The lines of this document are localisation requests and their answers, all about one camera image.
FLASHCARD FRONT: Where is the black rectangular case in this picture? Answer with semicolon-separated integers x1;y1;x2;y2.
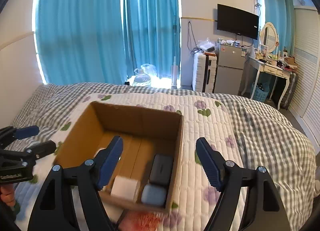
149;154;174;186

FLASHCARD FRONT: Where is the red patterned packet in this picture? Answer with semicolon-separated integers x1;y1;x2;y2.
117;211;165;231

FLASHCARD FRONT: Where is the person's left hand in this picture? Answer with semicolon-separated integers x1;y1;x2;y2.
0;184;17;212

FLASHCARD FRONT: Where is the brown cardboard box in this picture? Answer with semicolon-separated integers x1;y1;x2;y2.
53;101;184;213

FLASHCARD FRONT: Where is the blue laundry basket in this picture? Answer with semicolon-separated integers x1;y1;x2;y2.
251;82;270;101

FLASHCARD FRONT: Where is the white dressing table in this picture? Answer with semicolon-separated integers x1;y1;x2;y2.
240;55;295;110

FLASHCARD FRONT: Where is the black wall television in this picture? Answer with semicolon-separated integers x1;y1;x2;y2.
216;4;259;40

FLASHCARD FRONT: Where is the silver small refrigerator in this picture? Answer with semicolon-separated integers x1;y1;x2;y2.
213;43;248;95

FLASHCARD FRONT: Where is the dark upright suitcase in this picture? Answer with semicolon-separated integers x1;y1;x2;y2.
280;71;299;110

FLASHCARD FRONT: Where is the clear plastic bag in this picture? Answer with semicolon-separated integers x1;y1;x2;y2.
131;63;158;87

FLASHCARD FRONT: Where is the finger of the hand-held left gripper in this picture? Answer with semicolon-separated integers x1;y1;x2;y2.
0;125;40;144
0;140;57;166

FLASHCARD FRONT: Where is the blue window curtain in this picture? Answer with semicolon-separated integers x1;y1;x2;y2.
123;0;181;81
35;0;125;85

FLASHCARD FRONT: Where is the white tape roll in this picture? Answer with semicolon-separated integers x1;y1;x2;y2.
110;176;141;201

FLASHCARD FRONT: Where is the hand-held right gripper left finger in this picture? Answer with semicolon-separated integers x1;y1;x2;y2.
27;135;124;231

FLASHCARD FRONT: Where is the white hard suitcase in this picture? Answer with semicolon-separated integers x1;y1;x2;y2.
192;52;218;93

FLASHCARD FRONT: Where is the white louvered wardrobe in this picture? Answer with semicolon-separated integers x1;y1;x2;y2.
287;6;320;151

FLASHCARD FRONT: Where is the blue rounded case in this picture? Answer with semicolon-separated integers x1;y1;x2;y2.
141;184;167;206

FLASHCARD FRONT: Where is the floral quilted blanket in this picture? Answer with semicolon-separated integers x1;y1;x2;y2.
15;93;248;231

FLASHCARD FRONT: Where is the blue side curtain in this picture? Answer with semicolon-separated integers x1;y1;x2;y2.
259;0;295;56

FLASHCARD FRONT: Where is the white oval mirror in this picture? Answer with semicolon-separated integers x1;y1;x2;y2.
260;22;279;54

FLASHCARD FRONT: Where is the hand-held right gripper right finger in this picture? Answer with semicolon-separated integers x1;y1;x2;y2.
196;137;292;231

